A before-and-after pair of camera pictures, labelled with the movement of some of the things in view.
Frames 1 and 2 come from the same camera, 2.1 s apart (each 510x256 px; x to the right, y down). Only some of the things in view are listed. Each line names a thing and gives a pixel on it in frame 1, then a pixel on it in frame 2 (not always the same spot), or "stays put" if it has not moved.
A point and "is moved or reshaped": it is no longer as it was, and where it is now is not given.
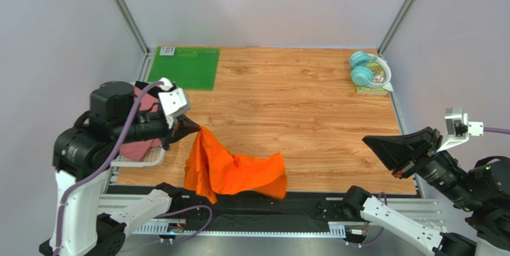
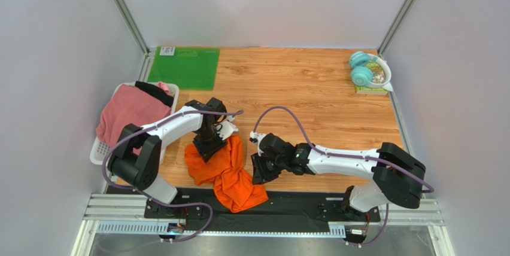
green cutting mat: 190,68 stays put
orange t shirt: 211,170 is moved or reshaped
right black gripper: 417,160 to 263,164
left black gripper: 185,126 to 208,151
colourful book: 378,77 stays put
